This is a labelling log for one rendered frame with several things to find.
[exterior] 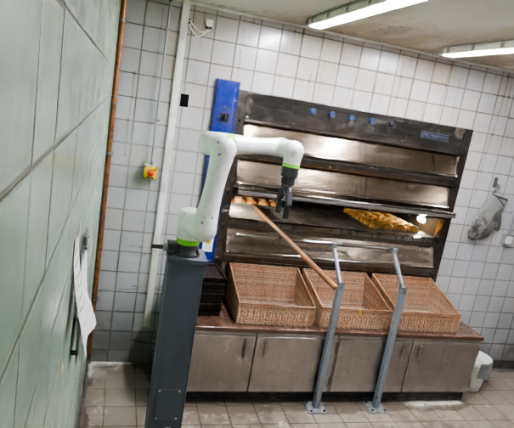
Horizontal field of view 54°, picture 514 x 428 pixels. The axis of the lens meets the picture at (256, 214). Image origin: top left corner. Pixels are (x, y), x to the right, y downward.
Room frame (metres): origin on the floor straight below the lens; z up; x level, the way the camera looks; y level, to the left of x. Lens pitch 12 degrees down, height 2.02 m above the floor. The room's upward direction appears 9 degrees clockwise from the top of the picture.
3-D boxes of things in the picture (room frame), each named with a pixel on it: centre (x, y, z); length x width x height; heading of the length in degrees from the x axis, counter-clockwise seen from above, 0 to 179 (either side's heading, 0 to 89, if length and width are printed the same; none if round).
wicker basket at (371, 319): (3.62, -0.76, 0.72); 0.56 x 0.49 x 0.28; 107
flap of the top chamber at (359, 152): (3.88, -0.67, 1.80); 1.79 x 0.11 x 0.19; 106
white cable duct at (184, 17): (3.47, 0.67, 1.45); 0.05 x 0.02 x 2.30; 106
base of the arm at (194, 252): (2.55, 0.39, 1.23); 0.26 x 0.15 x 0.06; 105
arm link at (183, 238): (2.55, 0.33, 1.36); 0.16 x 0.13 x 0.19; 32
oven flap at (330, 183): (3.88, -0.67, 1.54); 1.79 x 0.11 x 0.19; 106
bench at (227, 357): (3.57, -0.64, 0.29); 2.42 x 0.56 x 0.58; 106
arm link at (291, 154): (2.71, -0.14, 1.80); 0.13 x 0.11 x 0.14; 32
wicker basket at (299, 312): (3.46, -0.18, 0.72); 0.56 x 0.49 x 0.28; 105
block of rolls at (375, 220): (4.46, -1.10, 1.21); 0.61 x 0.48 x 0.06; 16
